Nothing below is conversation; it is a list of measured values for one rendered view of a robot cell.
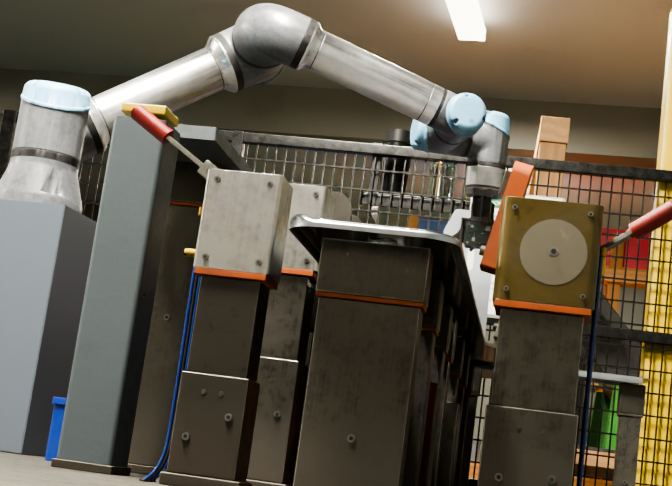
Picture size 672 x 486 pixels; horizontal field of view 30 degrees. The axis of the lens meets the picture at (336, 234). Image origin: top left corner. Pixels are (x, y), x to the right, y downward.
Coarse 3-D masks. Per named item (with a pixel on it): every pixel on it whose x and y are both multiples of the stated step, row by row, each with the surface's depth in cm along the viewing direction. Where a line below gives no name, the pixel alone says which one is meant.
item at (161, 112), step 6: (126, 108) 159; (132, 108) 159; (150, 108) 158; (156, 108) 158; (162, 108) 158; (126, 114) 160; (156, 114) 158; (162, 114) 158; (168, 114) 159; (168, 120) 160; (174, 120) 162; (174, 126) 163
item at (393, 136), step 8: (392, 136) 319; (400, 136) 319; (408, 136) 320; (384, 144) 321; (392, 144) 319; (400, 144) 318; (408, 144) 319; (392, 160) 318; (400, 160) 318; (408, 160) 319; (392, 168) 317; (400, 168) 317; (408, 168) 319; (384, 176) 318; (400, 176) 317; (384, 184) 318; (400, 184) 317
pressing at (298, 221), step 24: (312, 240) 148; (360, 240) 143; (384, 240) 140; (408, 240) 139; (432, 240) 137; (456, 240) 132; (456, 264) 148; (456, 288) 168; (456, 312) 191; (480, 336) 214; (480, 360) 257
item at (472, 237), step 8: (472, 192) 244; (480, 192) 241; (488, 192) 241; (496, 192) 243; (472, 200) 241; (480, 200) 243; (488, 200) 243; (472, 208) 241; (480, 208) 241; (488, 208) 243; (472, 216) 241; (480, 216) 241; (488, 216) 242; (464, 224) 243; (472, 224) 241; (480, 224) 241; (488, 224) 240; (464, 232) 247; (472, 232) 241; (480, 232) 241; (488, 232) 241; (464, 240) 241; (472, 240) 241; (480, 240) 240; (472, 248) 247
